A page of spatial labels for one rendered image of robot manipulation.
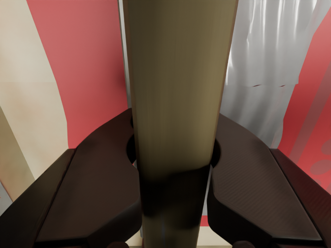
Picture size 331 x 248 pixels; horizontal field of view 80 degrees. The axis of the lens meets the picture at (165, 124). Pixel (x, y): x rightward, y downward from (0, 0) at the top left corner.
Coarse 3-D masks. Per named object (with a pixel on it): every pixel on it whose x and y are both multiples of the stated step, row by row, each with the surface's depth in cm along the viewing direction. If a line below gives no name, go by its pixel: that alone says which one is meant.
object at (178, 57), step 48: (144, 0) 5; (192, 0) 5; (144, 48) 5; (192, 48) 5; (144, 96) 6; (192, 96) 6; (144, 144) 7; (192, 144) 7; (144, 192) 8; (192, 192) 8; (144, 240) 11; (192, 240) 10
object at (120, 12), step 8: (120, 0) 10; (120, 8) 10; (120, 16) 10; (120, 24) 11; (128, 72) 12; (128, 80) 12; (128, 88) 13; (128, 96) 13; (128, 104) 13; (136, 168) 16
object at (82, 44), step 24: (48, 0) 13; (72, 0) 13; (96, 0) 14; (48, 24) 14; (72, 24) 14; (96, 24) 14; (48, 48) 15; (72, 48) 15; (96, 48) 15; (120, 48) 15; (312, 48) 15; (72, 72) 16; (96, 72) 16; (120, 72) 16; (312, 72) 16
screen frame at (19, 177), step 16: (0, 112) 18; (0, 128) 18; (0, 144) 18; (16, 144) 19; (0, 160) 18; (16, 160) 19; (0, 176) 18; (16, 176) 19; (32, 176) 22; (0, 192) 18; (16, 192) 19; (0, 208) 19
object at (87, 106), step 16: (64, 96) 17; (80, 96) 17; (96, 96) 17; (112, 96) 17; (304, 96) 17; (80, 112) 18; (96, 112) 18; (112, 112) 18; (288, 112) 18; (80, 128) 19; (96, 128) 19; (288, 128) 19; (288, 144) 20; (208, 224) 27
